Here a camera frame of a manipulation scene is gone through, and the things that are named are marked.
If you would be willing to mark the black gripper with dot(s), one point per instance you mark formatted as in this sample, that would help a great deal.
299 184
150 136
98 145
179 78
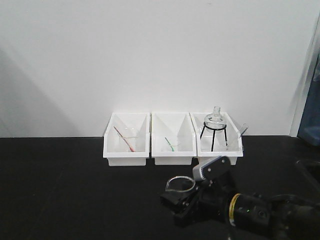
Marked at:
209 199

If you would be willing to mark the clear glass beaker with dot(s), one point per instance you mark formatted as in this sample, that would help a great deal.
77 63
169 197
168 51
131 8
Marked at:
180 184

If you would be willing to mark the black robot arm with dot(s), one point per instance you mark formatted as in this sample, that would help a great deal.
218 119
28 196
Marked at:
280 217

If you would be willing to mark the beaker in middle bin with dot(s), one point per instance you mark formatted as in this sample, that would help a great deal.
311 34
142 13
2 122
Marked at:
174 147

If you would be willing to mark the beaker in bin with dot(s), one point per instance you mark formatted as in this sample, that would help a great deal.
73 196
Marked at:
174 147
132 136

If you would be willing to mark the beaker in left bin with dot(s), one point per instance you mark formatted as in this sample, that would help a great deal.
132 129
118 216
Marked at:
132 136

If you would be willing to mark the green glass stirring rod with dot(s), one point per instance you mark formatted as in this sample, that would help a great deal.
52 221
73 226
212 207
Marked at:
169 144

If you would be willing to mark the middle white storage bin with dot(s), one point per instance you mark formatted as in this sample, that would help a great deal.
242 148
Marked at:
178 127

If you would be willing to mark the white storage bin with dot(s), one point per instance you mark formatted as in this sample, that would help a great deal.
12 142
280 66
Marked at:
233 150
140 121
178 127

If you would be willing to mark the right white storage bin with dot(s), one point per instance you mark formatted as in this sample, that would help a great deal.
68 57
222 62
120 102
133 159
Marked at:
233 150

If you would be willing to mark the red glass stirring rod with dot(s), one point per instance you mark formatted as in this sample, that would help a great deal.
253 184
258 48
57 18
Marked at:
131 148

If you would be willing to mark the clear round-bottom glass flask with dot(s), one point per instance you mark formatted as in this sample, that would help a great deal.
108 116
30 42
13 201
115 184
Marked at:
215 120

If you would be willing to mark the left white storage bin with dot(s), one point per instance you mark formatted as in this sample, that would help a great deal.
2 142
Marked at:
140 121

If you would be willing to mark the clear glass test tube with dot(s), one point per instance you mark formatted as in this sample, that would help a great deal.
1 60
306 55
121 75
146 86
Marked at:
243 129

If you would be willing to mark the blue bin at right edge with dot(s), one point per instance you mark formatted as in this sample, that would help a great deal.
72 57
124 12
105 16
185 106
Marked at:
309 128

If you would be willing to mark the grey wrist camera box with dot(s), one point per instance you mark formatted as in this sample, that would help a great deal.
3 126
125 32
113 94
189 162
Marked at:
211 168

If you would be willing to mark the black wire tripod stand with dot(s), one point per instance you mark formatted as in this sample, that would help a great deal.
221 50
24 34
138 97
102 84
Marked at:
212 140

